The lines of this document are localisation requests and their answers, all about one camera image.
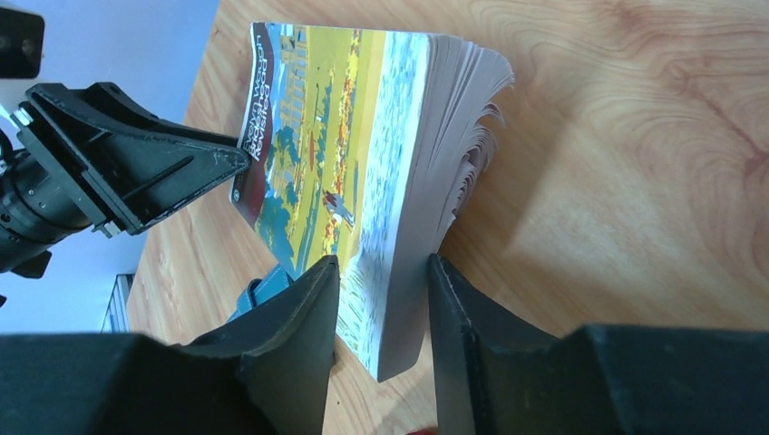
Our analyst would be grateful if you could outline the aluminium frame rail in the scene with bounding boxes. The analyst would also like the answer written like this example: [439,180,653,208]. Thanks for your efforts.
[101,274,134,334]

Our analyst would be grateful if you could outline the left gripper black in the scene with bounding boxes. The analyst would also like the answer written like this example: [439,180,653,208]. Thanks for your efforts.
[1,82,250,279]

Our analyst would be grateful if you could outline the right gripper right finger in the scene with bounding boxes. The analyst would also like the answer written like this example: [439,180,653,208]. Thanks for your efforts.
[427,255,768,434]

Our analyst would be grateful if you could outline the small blue wallet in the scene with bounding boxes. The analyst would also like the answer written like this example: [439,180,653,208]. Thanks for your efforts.
[227,265,294,322]

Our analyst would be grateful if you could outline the yellow teal cover book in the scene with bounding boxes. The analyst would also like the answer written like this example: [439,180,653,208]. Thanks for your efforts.
[230,22,514,382]

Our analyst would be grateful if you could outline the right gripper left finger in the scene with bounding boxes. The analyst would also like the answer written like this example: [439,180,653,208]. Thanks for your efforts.
[1,256,340,434]

